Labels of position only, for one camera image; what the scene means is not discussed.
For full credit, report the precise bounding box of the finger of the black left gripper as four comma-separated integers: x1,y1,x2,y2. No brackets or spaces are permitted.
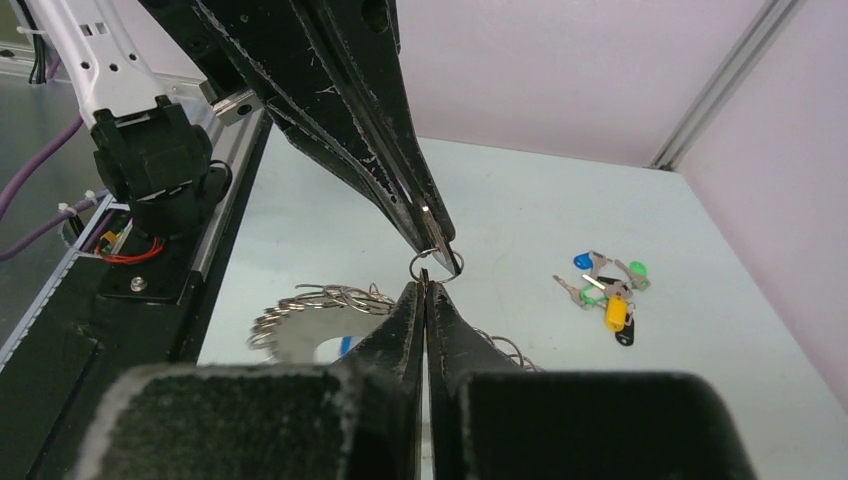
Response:
144,1,400,228
294,1,456,274

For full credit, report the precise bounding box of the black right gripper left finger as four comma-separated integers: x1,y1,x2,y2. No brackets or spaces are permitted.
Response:
69,282,425,479

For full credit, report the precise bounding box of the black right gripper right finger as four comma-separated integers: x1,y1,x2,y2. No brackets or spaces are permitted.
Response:
424,282,755,479

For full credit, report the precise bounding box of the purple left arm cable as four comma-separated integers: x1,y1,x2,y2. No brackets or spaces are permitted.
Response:
0,56,111,263

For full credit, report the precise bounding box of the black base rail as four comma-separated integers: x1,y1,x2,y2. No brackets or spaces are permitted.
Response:
1,113,273,479

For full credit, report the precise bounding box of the aluminium corner frame post right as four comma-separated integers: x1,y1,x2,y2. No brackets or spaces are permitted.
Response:
647,0,805,172

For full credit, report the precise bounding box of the pile of removed keys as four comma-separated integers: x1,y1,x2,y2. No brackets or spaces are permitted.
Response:
552,250,651,347

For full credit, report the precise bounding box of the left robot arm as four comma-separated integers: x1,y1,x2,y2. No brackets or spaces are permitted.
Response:
30,1,462,275

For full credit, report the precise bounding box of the small split ring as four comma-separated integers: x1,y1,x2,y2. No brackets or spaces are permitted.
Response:
408,246,465,286

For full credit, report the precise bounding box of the blue key tag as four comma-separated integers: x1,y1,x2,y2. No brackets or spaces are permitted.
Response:
338,336,361,359

